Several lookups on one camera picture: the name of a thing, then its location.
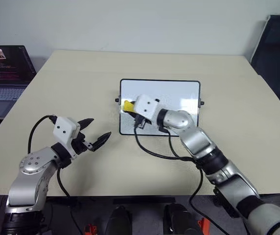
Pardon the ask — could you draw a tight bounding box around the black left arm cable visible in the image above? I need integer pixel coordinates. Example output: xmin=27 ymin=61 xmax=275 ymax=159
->
xmin=27 ymin=114 xmax=88 ymax=235

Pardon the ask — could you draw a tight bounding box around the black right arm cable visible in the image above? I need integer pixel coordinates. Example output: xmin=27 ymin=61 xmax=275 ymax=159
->
xmin=133 ymin=124 xmax=252 ymax=235

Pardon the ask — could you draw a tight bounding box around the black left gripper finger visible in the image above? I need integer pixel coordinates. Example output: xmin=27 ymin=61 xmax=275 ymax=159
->
xmin=91 ymin=131 xmax=113 ymax=153
xmin=77 ymin=117 xmax=95 ymax=132

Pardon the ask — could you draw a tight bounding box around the yellow whiteboard eraser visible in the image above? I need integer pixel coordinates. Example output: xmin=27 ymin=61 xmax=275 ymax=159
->
xmin=122 ymin=99 xmax=138 ymax=114

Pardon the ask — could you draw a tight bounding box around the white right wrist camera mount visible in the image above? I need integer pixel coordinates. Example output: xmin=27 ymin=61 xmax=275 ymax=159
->
xmin=133 ymin=94 xmax=159 ymax=122

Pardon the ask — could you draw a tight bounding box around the open laptop with dark screen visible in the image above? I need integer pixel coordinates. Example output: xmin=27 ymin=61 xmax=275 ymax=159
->
xmin=0 ymin=45 xmax=37 ymax=119

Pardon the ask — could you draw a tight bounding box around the dark rounded shape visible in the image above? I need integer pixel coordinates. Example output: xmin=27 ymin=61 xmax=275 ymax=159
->
xmin=163 ymin=203 xmax=200 ymax=235
xmin=102 ymin=205 xmax=133 ymax=235

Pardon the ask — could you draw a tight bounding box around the black-framed small whiteboard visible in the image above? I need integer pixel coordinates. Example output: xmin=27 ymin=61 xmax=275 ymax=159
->
xmin=115 ymin=78 xmax=205 ymax=136

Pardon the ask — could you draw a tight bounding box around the black table frame bar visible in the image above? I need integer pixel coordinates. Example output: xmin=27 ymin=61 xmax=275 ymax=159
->
xmin=44 ymin=195 xmax=177 ymax=207

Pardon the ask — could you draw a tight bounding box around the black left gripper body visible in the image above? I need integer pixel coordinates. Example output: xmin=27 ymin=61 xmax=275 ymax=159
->
xmin=71 ymin=131 xmax=93 ymax=156

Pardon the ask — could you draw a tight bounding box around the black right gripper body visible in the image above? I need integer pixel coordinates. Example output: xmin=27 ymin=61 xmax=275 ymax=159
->
xmin=132 ymin=113 xmax=153 ymax=130

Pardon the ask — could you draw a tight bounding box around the black office chair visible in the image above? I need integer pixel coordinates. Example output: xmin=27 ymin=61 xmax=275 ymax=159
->
xmin=249 ymin=14 xmax=280 ymax=104

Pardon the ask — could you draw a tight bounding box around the orange and black part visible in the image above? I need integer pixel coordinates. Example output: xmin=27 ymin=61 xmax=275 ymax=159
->
xmin=84 ymin=224 xmax=99 ymax=235
xmin=197 ymin=218 xmax=212 ymax=235

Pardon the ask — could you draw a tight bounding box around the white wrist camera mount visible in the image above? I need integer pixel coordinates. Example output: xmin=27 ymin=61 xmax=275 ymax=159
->
xmin=52 ymin=116 xmax=81 ymax=161
xmin=133 ymin=94 xmax=159 ymax=122

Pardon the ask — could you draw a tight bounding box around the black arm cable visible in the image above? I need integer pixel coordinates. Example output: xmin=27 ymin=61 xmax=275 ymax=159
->
xmin=27 ymin=114 xmax=88 ymax=235
xmin=133 ymin=124 xmax=252 ymax=235

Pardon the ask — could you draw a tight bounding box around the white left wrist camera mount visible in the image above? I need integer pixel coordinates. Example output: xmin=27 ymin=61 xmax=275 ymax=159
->
xmin=52 ymin=116 xmax=81 ymax=161

